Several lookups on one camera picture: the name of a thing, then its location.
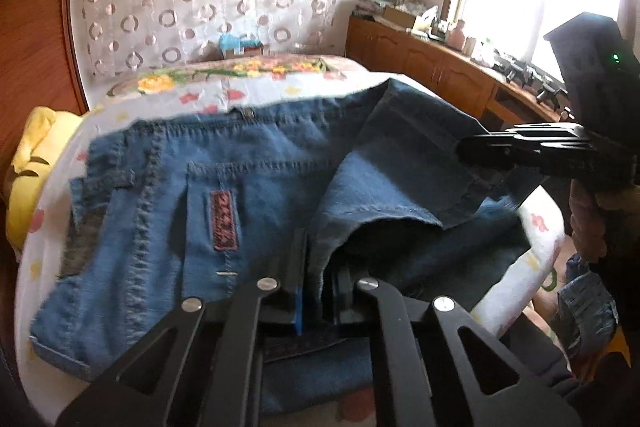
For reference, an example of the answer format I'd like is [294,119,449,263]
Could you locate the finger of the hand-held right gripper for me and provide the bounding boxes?
[456,142,602,174]
[465,123,597,150]

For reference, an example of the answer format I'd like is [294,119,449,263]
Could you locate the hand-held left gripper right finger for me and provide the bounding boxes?
[322,266,583,427]

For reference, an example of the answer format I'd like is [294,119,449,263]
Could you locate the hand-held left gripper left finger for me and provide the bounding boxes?
[55,229,307,427]

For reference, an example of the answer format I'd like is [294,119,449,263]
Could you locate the blue denim pants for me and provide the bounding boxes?
[30,79,543,418]

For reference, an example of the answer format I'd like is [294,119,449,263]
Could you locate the person's right hand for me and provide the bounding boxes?
[570,179,609,262]

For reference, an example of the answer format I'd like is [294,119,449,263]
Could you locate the black device on cabinet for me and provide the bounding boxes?
[535,78,569,108]
[495,57,538,84]

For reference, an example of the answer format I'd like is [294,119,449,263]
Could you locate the white plastic bag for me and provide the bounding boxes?
[472,38,497,64]

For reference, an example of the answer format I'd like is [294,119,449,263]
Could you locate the long wooden cabinet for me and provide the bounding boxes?
[347,16,571,122]

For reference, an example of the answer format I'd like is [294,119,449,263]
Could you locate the pink bottle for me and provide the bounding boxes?
[446,21,468,50]

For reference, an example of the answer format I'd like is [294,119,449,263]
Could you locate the open cardboard box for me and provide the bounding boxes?
[382,6,419,30]

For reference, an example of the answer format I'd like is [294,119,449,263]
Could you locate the stack of papers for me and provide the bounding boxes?
[354,0,396,15]

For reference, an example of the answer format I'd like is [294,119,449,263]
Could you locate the small cardboard box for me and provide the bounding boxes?
[224,43,264,58]

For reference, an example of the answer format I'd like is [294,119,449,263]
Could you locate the light blue plastic bag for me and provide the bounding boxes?
[217,33,258,50]

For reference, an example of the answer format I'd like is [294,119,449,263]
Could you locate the yellow plush toy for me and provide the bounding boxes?
[5,107,81,253]

